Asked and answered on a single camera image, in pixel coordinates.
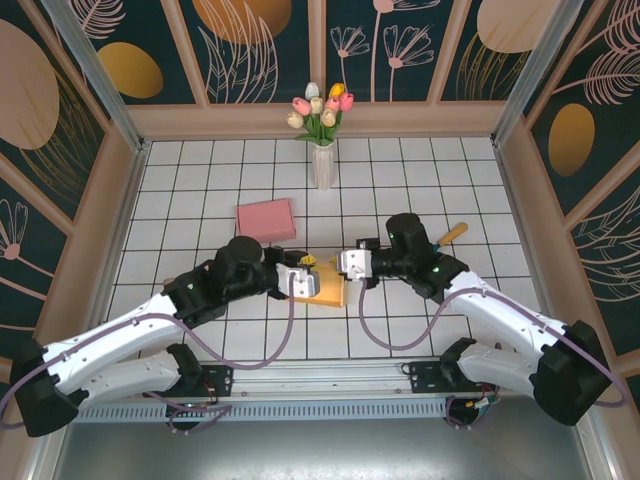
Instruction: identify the yellow paper box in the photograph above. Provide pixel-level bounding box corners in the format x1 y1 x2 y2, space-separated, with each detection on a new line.
291 263 353 310

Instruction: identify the teal garden fork wooden handle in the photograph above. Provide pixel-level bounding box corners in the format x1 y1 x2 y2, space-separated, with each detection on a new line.
432 221 470 249

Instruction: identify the pink paper box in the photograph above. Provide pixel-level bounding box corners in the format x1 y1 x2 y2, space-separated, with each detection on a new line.
235 197 297 248

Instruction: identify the white ribbed vase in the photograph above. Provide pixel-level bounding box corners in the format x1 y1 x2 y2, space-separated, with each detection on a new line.
311 142 335 192

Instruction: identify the artificial tulip bouquet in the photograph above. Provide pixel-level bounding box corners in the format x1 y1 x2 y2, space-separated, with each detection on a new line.
285 80 356 147

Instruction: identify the grey metal sheet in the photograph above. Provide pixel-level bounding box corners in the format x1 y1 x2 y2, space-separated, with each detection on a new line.
29 394 621 480

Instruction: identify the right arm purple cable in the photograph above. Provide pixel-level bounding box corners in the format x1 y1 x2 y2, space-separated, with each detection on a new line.
357 277 632 431

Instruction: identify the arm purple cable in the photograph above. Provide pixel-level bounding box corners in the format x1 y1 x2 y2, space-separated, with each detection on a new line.
0 272 299 436
357 277 632 431

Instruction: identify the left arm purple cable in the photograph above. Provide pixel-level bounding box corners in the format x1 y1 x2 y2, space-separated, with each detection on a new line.
0 272 299 436

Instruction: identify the aluminium table side rail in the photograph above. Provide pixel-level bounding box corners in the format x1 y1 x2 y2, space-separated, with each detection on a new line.
74 139 151 362
492 139 570 357

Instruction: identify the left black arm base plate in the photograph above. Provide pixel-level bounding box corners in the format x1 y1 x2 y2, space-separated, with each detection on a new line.
197 363 236 399

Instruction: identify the aluminium mounting rail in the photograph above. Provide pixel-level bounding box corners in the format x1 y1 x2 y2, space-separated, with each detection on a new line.
47 354 594 401

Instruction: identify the grey slotted cable duct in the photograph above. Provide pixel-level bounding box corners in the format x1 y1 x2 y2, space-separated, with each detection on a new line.
67 397 481 424

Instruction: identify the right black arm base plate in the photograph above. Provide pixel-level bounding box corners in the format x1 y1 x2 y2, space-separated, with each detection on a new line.
402 360 501 396

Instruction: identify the coloured wire bundle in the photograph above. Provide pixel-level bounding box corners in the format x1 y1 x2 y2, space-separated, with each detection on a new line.
464 384 502 416

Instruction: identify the aluminium frame post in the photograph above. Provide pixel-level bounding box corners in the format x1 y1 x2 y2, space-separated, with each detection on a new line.
39 0 151 154
491 0 585 149

